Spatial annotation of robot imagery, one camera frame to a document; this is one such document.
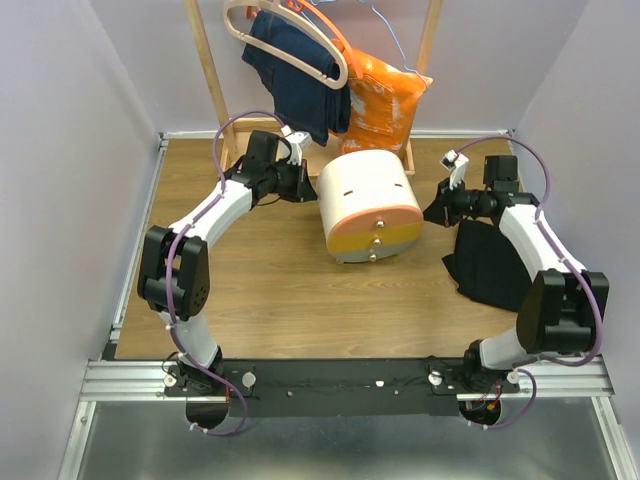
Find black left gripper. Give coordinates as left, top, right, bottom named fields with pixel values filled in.
left=265, top=157, right=318, bottom=203

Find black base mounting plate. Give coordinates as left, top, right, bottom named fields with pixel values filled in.
left=162, top=356, right=519, bottom=420

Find wooden clothes rack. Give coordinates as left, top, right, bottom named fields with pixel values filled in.
left=184, top=0, right=444, bottom=179

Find beige clothes hanger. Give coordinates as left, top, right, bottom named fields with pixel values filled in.
left=222, top=0, right=349, bottom=92

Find black cloth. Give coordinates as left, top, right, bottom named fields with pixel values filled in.
left=442, top=219, right=532, bottom=312

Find orange clothes hanger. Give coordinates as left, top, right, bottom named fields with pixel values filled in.
left=287, top=0, right=369, bottom=79

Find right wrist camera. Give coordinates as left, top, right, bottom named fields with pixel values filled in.
left=440, top=150, right=469, bottom=190

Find orange white garment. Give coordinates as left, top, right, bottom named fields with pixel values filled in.
left=334, top=40, right=433, bottom=154

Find aluminium frame rail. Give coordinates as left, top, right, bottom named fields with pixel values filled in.
left=80, top=359, right=614, bottom=402

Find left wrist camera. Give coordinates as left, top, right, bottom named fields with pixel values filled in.
left=281, top=125, right=312, bottom=166

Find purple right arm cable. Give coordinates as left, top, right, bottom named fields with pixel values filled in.
left=449, top=135, right=605, bottom=432

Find white rounded drawer organizer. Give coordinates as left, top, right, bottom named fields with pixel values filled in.
left=316, top=149, right=423, bottom=263

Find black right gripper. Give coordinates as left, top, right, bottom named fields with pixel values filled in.
left=418, top=176, right=491, bottom=227

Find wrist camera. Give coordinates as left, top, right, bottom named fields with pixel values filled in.
left=440, top=150, right=469, bottom=190
left=281, top=125, right=312, bottom=166

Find light blue wire hanger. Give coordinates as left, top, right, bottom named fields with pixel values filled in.
left=358, top=0, right=420, bottom=76

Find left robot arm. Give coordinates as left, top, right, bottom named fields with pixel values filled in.
left=137, top=126, right=317, bottom=395

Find dark blue jeans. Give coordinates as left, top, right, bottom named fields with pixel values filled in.
left=242, top=11, right=351, bottom=147

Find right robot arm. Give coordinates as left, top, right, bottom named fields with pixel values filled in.
left=423, top=151, right=609, bottom=392

